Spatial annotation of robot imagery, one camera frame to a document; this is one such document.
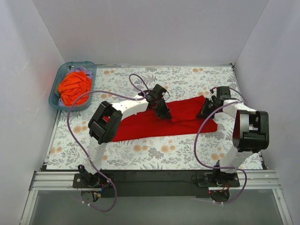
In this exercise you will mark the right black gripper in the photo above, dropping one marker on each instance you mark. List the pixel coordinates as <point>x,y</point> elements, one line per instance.
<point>210,107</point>

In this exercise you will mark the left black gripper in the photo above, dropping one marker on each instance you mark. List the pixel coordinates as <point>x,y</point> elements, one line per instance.
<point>161,106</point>

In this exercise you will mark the red t shirt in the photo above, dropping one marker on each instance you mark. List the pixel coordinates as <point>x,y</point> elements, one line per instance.
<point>146,124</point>

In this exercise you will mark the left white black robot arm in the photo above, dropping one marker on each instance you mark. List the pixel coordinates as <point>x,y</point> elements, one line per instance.
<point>105,122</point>

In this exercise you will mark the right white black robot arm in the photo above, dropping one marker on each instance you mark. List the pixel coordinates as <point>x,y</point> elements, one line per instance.
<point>250,136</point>

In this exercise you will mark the floral table mat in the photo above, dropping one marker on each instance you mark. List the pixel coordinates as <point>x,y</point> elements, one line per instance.
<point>186,152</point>

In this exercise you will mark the teal plastic bin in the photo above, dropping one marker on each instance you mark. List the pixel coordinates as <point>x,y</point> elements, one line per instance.
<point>72,80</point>

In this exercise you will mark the orange t shirt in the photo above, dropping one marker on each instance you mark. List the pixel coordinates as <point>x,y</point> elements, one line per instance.
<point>75,87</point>

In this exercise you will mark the aluminium frame rail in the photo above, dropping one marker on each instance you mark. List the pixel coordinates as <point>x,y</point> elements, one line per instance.
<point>63,180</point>

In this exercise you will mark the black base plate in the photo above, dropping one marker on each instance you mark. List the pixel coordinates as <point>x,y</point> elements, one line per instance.
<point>149,183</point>

